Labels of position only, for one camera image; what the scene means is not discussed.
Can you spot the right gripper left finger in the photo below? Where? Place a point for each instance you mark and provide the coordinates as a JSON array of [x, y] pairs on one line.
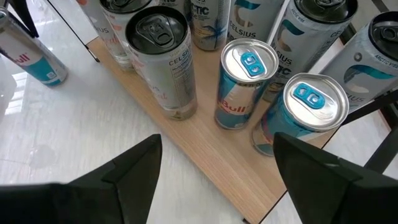
[[124, 199]]

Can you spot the Red Bull can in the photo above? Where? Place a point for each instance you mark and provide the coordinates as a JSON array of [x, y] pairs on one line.
[[239, 102], [37, 62]]

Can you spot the wooden shelf with black frame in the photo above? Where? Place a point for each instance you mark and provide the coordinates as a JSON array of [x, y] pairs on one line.
[[217, 161]]

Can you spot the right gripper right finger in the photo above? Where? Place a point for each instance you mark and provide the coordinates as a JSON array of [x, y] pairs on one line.
[[326, 196]]

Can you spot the silver blue beverage can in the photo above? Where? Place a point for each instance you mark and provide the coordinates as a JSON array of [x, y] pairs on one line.
[[174, 3], [314, 99]]

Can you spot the Celsius Tropical Vibe can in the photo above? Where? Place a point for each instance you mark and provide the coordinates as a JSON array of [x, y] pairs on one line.
[[93, 21], [124, 6]]

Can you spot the black-top Celsius can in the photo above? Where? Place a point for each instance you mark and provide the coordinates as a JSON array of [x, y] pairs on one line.
[[168, 81]]

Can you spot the Celsius Arctic Vibe can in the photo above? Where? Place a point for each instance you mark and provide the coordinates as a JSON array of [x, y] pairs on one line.
[[298, 46], [367, 77], [211, 28], [252, 21]]

